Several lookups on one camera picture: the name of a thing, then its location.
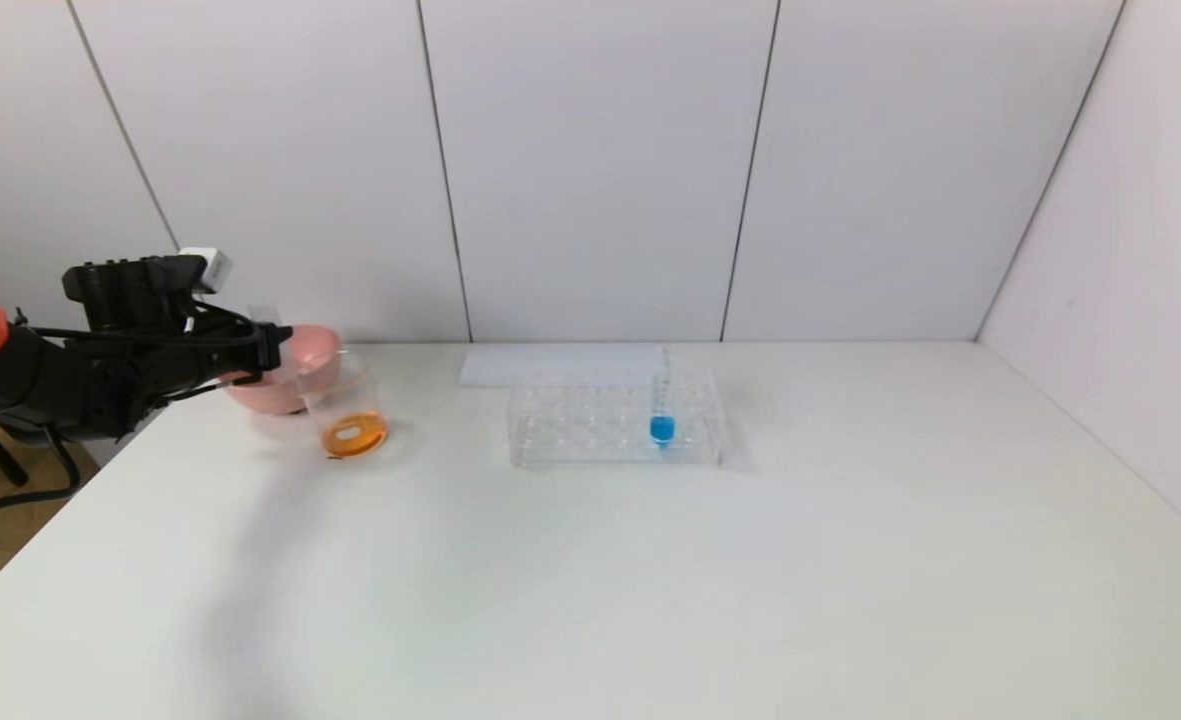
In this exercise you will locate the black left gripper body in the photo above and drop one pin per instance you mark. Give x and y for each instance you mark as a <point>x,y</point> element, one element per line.
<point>269,348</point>

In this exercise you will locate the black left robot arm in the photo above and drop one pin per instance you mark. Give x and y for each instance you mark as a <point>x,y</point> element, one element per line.
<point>40,380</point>

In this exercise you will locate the clear plastic beaker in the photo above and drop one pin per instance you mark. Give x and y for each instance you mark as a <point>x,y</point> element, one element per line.
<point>353,435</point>

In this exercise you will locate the clear acrylic test tube rack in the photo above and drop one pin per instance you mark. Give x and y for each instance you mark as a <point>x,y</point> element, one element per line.
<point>590,450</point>

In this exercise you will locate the blue pigment test tube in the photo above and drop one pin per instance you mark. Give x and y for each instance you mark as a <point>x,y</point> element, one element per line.
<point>661,430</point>

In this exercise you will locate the pink plastic bowl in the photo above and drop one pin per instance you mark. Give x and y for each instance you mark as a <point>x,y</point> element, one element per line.
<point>295,385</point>

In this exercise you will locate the white paper sheet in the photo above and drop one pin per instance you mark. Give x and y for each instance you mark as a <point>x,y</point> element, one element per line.
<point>510,365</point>

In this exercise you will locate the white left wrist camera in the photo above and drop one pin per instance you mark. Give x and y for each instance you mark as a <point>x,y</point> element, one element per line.
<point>212,268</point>

